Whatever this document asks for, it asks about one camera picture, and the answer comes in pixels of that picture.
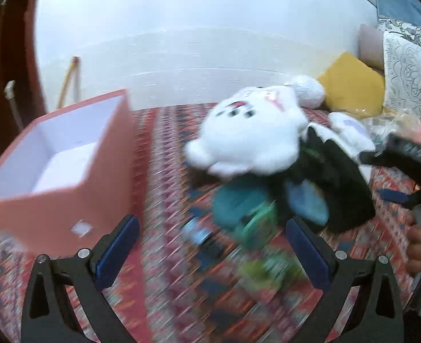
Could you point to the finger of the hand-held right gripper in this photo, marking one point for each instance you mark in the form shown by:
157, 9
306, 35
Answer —
396, 196
407, 153

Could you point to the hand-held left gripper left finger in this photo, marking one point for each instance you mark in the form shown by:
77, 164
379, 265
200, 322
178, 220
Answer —
121, 252

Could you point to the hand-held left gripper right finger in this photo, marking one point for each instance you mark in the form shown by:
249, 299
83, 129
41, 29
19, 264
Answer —
307, 253

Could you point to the blue printed pencil case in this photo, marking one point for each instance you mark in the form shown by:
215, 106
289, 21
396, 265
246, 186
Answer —
335, 189

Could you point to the teal cloth item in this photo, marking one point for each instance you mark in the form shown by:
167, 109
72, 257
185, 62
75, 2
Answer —
232, 200

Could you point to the white plush toy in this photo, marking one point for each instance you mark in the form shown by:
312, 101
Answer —
253, 132

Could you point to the person's right hand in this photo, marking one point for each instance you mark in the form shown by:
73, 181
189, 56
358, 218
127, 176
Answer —
418, 250

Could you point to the clear plastic bag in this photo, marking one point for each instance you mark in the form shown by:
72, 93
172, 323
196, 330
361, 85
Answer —
393, 123

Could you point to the yellow-green toy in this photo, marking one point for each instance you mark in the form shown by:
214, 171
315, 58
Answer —
267, 269

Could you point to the green toy car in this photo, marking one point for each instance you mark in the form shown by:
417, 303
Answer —
258, 227

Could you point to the red patterned blanket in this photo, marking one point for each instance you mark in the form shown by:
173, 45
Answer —
182, 293

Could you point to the white patterned pillow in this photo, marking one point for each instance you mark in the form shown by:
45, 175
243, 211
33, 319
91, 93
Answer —
410, 75

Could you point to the blue toy car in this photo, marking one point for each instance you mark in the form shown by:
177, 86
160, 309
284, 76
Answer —
199, 237

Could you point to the yellow pillow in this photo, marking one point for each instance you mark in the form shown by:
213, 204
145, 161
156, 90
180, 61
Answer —
353, 85

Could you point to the pink pillow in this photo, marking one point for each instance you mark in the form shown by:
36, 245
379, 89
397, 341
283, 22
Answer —
370, 44

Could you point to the white fluffy ball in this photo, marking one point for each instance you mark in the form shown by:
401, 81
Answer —
309, 90

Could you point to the wooden stick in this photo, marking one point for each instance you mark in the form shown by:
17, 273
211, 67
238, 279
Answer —
69, 78

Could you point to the brown wooden door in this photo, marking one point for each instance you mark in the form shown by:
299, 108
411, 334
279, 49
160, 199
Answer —
14, 43

